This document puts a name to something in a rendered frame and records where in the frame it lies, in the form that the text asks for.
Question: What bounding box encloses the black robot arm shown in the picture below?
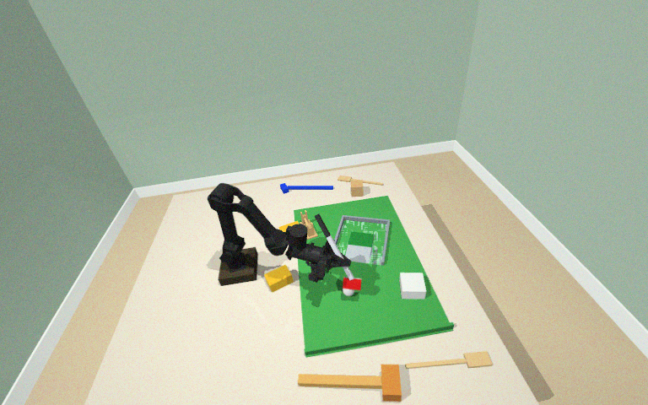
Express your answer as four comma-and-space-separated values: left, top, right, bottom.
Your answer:
208, 183, 308, 273

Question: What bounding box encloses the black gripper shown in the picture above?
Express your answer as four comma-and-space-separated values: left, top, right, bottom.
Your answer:
303, 240, 351, 279

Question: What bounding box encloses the blue toy putter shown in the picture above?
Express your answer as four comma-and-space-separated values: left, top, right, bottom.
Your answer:
280, 183, 333, 194

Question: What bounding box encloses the white cube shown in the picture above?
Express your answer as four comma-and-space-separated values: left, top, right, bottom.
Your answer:
399, 273, 427, 300

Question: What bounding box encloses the green flat mat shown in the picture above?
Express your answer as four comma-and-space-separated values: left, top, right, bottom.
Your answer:
294, 196, 449, 349

